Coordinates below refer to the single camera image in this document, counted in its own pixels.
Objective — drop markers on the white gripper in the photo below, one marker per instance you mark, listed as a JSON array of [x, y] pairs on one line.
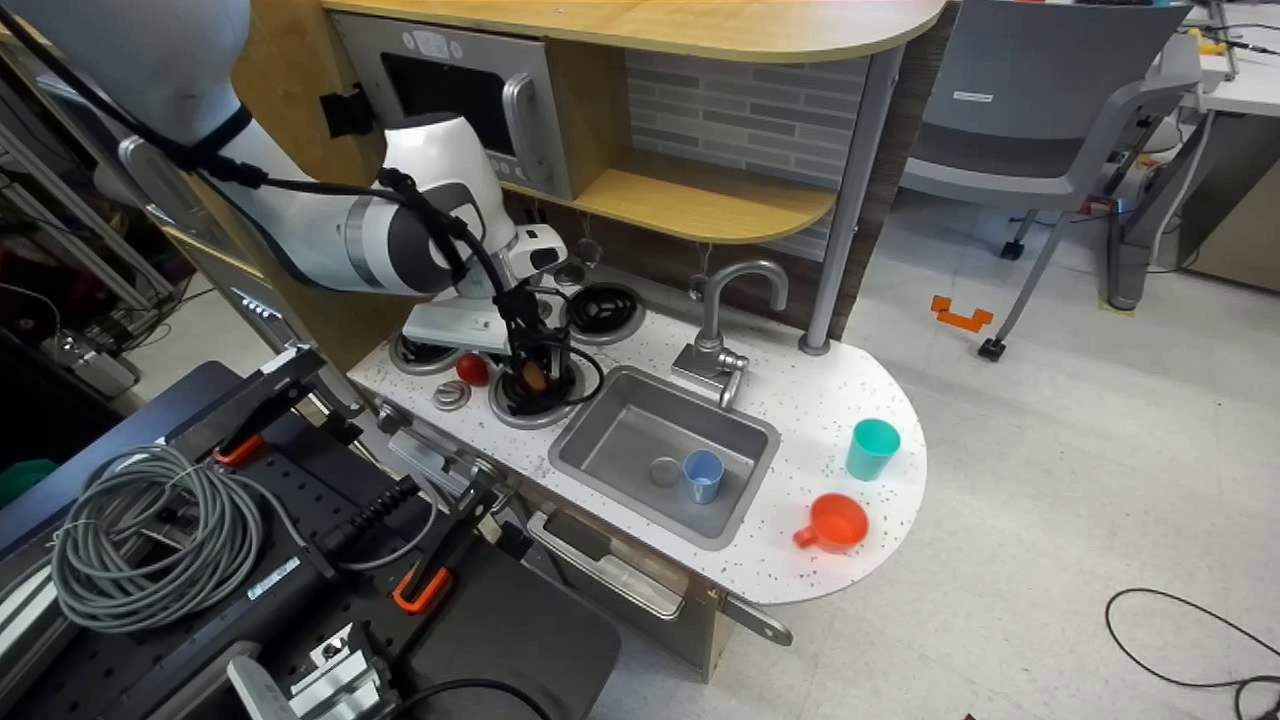
[[464, 314]]

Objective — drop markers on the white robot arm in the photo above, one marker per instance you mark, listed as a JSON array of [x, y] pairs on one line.
[[427, 225]]

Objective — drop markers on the red ball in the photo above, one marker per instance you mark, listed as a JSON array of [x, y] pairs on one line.
[[474, 368]]

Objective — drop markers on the left rear stove burner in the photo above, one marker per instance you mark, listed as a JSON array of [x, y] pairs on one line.
[[422, 359]]

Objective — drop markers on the stove burner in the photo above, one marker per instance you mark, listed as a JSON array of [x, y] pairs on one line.
[[422, 359], [605, 314], [537, 395]]

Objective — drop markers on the grey stove knob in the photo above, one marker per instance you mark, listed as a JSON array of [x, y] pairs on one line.
[[448, 399]]

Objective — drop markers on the right front stove burner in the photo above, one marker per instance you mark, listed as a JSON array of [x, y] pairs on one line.
[[537, 395]]

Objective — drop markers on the right rear stove burner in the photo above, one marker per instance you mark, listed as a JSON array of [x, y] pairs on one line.
[[605, 314]]

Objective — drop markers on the grey toy sink basin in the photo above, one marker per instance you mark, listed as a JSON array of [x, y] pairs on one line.
[[633, 442]]

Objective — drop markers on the grey toy microwave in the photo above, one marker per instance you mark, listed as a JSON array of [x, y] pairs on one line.
[[500, 85]]

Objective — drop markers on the grey toy faucet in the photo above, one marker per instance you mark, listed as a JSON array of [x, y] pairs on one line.
[[710, 359]]

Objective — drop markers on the blue plastic cup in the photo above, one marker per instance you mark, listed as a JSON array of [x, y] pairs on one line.
[[701, 477]]

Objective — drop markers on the wooden toy kitchen shelf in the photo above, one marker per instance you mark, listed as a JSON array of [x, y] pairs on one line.
[[713, 121]]

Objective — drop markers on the orange plastic cup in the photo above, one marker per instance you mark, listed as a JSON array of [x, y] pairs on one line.
[[835, 527]]

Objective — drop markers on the teal plastic cup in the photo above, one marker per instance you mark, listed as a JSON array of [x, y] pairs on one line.
[[873, 445]]

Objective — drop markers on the grey office chair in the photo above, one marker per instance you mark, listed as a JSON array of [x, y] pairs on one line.
[[1030, 105]]

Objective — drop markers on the orange handled clamp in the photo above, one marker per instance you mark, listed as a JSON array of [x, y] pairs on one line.
[[427, 584]]

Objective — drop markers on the orange floor bracket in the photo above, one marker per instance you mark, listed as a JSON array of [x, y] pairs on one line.
[[964, 322]]

